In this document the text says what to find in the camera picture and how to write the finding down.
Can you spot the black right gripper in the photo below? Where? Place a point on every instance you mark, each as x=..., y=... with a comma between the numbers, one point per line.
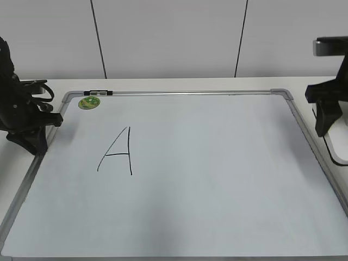
x=326, y=96

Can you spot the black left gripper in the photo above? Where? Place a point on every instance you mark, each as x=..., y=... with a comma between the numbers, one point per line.
x=20, y=116

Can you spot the white rectangular board eraser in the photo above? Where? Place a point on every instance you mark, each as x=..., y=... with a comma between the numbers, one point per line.
x=336, y=139

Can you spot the green round magnet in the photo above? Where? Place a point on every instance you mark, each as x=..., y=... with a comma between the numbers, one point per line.
x=90, y=102

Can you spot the black and silver board clip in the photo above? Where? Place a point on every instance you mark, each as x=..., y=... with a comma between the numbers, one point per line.
x=98, y=93

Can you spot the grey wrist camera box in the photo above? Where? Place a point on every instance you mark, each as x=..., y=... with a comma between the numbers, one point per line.
x=330, y=46

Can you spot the white board with grey frame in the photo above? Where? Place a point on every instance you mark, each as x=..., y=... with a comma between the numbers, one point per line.
x=224, y=174

